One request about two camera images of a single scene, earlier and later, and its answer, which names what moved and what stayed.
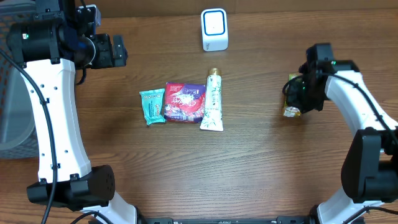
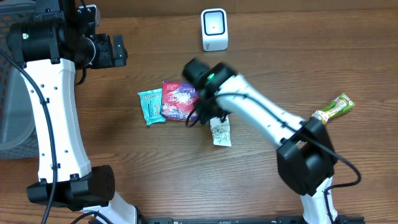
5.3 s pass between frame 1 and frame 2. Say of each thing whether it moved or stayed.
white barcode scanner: stayed
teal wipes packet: stayed
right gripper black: moved
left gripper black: stayed
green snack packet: moved
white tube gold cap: moved
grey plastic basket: stayed
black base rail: stayed
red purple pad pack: stayed
